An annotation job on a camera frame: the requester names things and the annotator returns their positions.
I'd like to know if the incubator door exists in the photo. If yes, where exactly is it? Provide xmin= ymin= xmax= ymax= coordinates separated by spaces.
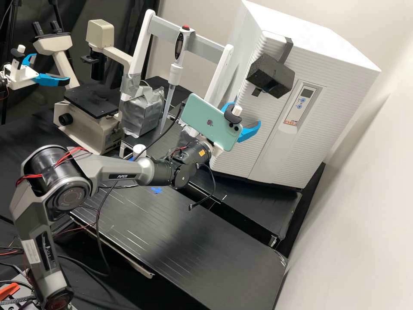
xmin=210 ymin=30 xmax=327 ymax=190

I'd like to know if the right wrist camera phone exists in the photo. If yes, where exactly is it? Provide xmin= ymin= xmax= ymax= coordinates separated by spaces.
xmin=178 ymin=93 xmax=243 ymax=153

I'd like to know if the pipette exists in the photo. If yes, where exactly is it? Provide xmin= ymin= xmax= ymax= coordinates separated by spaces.
xmin=159 ymin=24 xmax=196 ymax=135

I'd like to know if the white incubator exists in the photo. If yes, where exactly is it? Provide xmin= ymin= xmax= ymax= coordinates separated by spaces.
xmin=210 ymin=0 xmax=382 ymax=191

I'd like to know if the left phone holder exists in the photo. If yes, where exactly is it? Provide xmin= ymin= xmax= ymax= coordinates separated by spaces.
xmin=10 ymin=45 xmax=27 ymax=71

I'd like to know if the white pipette stand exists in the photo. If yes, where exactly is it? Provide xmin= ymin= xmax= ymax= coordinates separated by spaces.
xmin=119 ymin=9 xmax=235 ymax=138

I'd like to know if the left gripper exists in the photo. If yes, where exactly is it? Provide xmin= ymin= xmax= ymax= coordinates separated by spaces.
xmin=3 ymin=53 xmax=71 ymax=90

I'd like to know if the cream microscope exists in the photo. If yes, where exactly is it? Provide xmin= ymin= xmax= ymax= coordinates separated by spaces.
xmin=32 ymin=19 xmax=134 ymax=156

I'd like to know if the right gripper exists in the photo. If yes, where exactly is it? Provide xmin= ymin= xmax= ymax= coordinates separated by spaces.
xmin=180 ymin=102 xmax=262 ymax=159

